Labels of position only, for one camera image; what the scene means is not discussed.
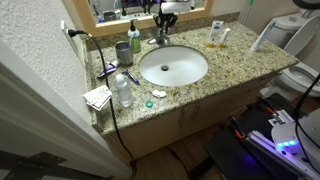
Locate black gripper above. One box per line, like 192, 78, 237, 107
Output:
152, 3, 179, 30

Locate chrome faucet tap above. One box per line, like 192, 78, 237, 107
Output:
147, 27, 172, 47

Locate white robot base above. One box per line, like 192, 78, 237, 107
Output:
271, 108, 320, 174

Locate green soap pump bottle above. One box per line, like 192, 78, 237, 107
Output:
127, 19, 142, 54

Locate white oval sink basin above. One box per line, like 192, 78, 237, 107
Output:
138, 45, 209, 88

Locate large white yellow-capped lotion tube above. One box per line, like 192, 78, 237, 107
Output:
206, 20, 225, 49

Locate grey metal cup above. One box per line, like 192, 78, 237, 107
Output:
114, 41, 134, 66

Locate slim white yellow-capped tube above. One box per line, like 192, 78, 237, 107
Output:
217, 27, 231, 48

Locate blue purple toothbrush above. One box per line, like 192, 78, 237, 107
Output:
121, 69, 141, 86

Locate white contact lens case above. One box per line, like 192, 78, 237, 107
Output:
151, 89, 167, 99

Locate purple white toothpaste tube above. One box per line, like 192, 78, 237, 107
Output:
96, 60, 120, 79

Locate clear plastic water bottle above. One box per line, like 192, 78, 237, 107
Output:
114, 73, 134, 108

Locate wooden framed mirror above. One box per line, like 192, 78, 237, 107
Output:
71, 0, 214, 38

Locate white tube with blue stripe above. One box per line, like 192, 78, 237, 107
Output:
250, 21, 277, 53

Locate folded paper packet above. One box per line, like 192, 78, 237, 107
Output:
82, 84, 113, 112

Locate beige vanity cabinet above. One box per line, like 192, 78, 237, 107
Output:
103, 71, 281, 162

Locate white toilet lid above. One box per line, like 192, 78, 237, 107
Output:
283, 14, 320, 56

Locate white toilet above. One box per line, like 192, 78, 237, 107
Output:
266, 13, 320, 101

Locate black cart platform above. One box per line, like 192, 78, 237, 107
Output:
203, 93, 301, 180

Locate white door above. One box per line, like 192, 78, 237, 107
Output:
0, 39, 133, 180

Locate green handled stick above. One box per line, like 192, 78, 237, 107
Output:
242, 0, 256, 25

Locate white wall outlet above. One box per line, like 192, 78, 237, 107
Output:
60, 20, 79, 54

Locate black power cable with plug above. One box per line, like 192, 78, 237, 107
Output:
68, 29, 138, 176

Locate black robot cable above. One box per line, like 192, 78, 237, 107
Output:
294, 73, 320, 175

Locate aluminium rail with blue light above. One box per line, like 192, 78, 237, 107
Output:
245, 109, 320, 180

